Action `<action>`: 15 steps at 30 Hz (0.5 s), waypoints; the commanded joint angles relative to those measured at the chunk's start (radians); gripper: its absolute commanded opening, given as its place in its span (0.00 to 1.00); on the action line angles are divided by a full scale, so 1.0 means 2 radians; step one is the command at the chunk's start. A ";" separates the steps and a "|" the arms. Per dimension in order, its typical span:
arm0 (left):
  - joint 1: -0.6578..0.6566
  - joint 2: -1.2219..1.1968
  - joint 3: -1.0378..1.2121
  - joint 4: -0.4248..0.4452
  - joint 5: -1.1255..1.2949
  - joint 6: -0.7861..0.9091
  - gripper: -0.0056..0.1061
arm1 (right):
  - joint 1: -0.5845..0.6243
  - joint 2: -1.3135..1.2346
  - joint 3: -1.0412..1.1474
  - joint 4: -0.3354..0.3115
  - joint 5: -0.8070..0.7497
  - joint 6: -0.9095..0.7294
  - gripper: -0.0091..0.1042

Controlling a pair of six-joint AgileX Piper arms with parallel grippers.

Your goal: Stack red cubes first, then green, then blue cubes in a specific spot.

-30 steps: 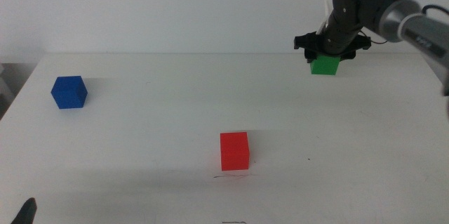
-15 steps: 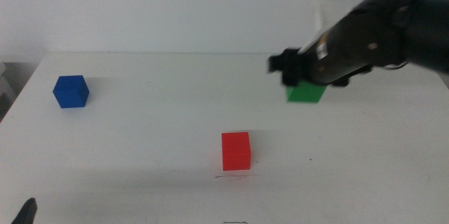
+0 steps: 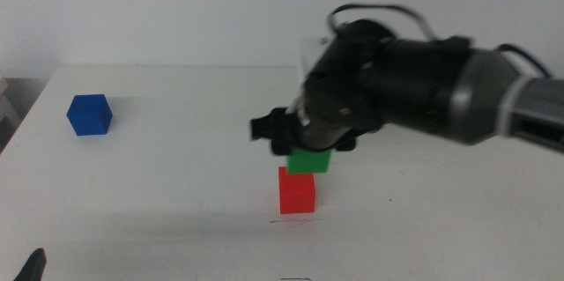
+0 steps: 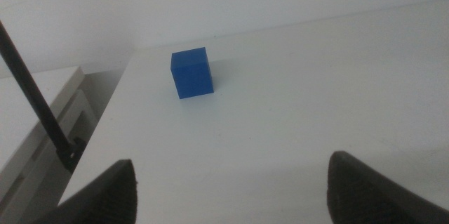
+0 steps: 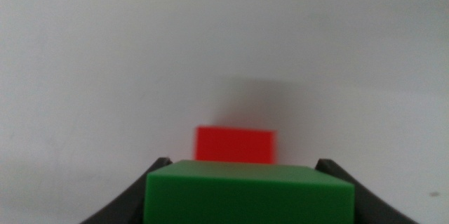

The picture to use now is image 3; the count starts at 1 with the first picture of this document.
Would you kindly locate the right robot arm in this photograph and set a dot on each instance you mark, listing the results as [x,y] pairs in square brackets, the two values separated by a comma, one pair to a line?
[440,87]

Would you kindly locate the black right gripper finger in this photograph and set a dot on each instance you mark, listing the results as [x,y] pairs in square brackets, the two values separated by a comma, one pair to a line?
[279,146]
[346,144]

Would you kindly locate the red cube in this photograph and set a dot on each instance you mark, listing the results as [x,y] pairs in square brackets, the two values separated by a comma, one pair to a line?
[297,193]

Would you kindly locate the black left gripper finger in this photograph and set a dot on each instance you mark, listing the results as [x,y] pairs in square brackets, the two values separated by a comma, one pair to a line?
[31,268]

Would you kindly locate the blue cube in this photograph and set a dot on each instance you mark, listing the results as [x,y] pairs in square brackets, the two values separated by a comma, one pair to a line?
[89,116]

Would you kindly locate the green cube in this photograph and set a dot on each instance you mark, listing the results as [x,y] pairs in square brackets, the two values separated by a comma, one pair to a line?
[310,162]

